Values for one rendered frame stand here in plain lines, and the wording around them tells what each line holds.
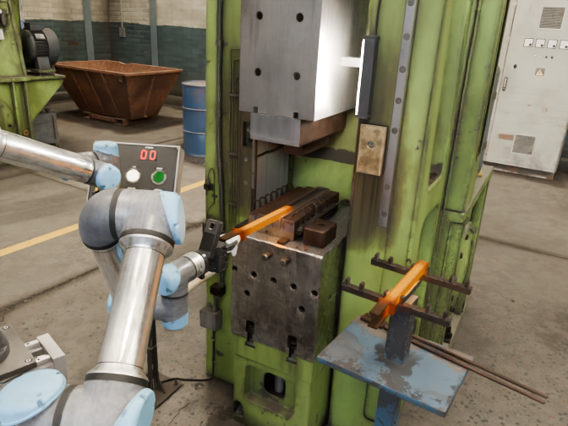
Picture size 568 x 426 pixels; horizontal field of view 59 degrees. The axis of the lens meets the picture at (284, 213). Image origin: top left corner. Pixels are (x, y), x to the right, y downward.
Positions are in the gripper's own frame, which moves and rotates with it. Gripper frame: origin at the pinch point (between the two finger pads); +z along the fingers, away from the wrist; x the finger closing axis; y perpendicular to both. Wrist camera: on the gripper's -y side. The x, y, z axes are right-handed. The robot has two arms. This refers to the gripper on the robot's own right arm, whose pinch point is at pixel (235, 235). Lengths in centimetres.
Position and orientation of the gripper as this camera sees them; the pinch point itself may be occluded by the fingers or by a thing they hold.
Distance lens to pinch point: 163.2
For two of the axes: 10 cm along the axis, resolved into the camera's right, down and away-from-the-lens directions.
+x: 8.8, 2.0, -4.4
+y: -0.5, 9.4, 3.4
